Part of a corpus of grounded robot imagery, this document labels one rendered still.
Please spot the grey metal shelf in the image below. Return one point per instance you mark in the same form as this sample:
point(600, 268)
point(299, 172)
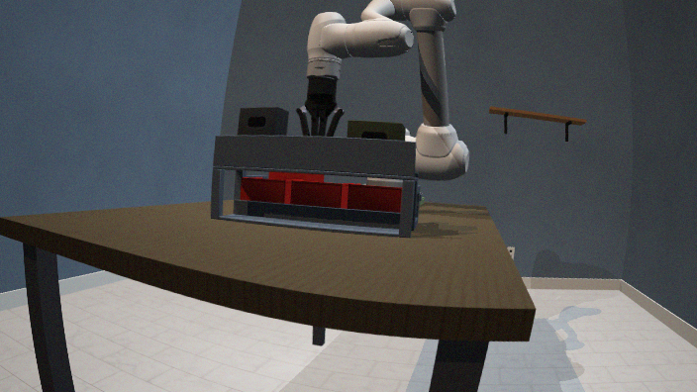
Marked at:
point(318, 155)

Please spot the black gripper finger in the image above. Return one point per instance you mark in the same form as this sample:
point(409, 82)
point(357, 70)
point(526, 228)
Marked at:
point(315, 121)
point(323, 121)

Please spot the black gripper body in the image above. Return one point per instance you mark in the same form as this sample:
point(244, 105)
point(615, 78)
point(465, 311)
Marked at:
point(321, 90)

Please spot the red open-front bin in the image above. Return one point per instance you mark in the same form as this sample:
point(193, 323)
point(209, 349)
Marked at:
point(374, 198)
point(296, 176)
point(321, 194)
point(266, 190)

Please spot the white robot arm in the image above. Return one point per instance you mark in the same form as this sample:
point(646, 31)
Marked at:
point(439, 153)

